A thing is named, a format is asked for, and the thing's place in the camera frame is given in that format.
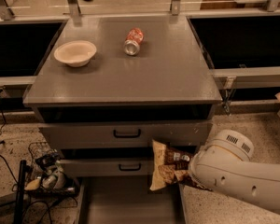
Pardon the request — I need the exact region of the red soda can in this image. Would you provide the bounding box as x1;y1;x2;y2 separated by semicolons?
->
123;28;144;56

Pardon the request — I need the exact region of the black middle drawer handle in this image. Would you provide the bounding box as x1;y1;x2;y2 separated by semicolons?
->
119;163;142;172

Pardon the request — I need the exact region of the metal railing post centre-left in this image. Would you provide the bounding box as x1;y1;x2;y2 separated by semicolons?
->
67;0;80;17

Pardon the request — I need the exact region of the grey top drawer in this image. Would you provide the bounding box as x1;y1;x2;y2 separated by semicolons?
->
40;120;212;149

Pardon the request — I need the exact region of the black floor cable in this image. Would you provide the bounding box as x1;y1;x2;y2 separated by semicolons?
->
0;109;20;185

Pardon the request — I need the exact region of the black drawer handle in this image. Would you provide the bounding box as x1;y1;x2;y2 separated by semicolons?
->
119;163;142;172
113;129;142;138

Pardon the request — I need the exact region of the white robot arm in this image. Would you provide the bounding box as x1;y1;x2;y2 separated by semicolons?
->
189;130;280;215

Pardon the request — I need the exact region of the black top drawer handle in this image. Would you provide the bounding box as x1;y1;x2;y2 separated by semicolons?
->
113;129;142;138

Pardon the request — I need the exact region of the black metal stand post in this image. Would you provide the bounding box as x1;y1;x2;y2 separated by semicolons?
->
13;160;26;224

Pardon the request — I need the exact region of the metal railing post left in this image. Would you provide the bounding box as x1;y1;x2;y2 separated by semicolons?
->
0;0;14;21

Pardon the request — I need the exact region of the black wire basket with items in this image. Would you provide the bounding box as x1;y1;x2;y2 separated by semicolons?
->
24;142;78;196

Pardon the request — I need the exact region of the grey open bottom drawer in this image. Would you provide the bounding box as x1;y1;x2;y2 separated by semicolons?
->
75;175;188;224

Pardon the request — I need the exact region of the white paper bowl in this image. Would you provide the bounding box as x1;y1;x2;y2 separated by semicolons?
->
54;40;97;67

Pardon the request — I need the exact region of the grey metal drawer cabinet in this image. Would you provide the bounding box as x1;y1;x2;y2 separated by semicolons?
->
22;14;223;224

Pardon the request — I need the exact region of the brown chip bag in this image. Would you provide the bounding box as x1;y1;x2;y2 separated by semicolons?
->
150;140;210;191

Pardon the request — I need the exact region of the grey middle drawer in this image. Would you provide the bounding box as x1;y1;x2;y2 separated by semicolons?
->
61;157;154;177

